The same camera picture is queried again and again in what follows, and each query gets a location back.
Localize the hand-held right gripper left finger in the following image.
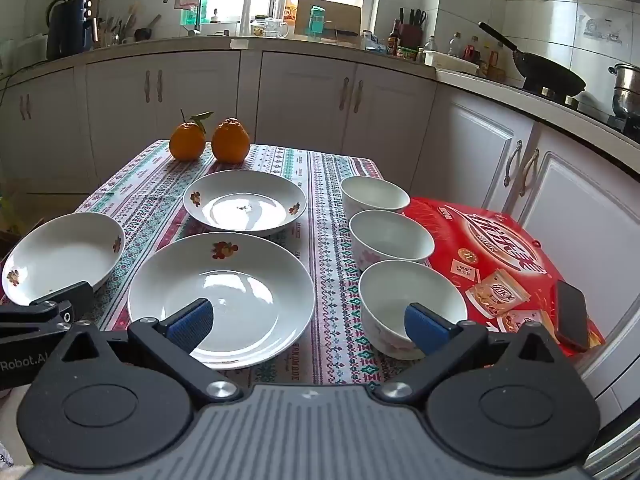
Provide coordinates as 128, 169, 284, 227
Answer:
60, 299, 243, 408

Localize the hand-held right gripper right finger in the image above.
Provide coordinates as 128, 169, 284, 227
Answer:
374, 301, 563, 406

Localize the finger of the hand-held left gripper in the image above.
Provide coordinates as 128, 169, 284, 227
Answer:
0, 281, 96, 339

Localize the white fruit-print plate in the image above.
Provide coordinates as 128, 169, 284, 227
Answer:
1, 212, 126, 307
127, 232, 316, 371
182, 170, 308, 238

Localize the white porcelain bowl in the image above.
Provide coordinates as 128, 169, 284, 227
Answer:
341, 176, 411, 216
358, 259, 468, 361
348, 209, 436, 273

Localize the red plastic package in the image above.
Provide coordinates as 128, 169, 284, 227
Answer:
402, 196, 606, 356

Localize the patterned tablecloth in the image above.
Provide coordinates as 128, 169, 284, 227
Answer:
75, 139, 418, 391

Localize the black smartphone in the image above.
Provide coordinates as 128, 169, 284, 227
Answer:
554, 280, 591, 352

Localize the orange with green leaves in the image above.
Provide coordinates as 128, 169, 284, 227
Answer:
168, 109, 216, 162

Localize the bumpy orange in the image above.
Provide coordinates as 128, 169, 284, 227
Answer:
211, 117, 251, 163

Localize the white plastic tray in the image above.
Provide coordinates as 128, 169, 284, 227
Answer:
423, 50, 479, 75

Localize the dark blue kitchen appliance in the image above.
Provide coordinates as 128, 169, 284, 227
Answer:
46, 0, 97, 61

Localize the utensil holder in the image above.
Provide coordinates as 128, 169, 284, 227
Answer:
99, 4, 140, 47

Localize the yellow oil bottle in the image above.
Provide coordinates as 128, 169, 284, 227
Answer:
482, 42, 506, 81

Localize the small black pot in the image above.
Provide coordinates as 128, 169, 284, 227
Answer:
134, 14, 162, 41

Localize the black wok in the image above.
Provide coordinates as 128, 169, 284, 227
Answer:
477, 21, 587, 97

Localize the gas stove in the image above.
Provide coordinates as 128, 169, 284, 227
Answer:
522, 85, 640, 137

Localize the blue and white packet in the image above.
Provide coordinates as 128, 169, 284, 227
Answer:
360, 29, 388, 55

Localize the knife block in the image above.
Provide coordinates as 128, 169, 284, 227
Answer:
399, 7, 427, 50

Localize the metal faucet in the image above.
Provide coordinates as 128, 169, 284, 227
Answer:
164, 0, 202, 36

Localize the glass teapot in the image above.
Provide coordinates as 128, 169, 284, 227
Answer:
250, 16, 291, 39

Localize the steel pot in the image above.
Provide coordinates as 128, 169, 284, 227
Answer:
607, 62, 640, 117

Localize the cardboard box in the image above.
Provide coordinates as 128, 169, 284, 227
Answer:
294, 0, 363, 45

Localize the clear plastic jug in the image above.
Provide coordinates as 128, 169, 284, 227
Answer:
274, 0, 299, 25

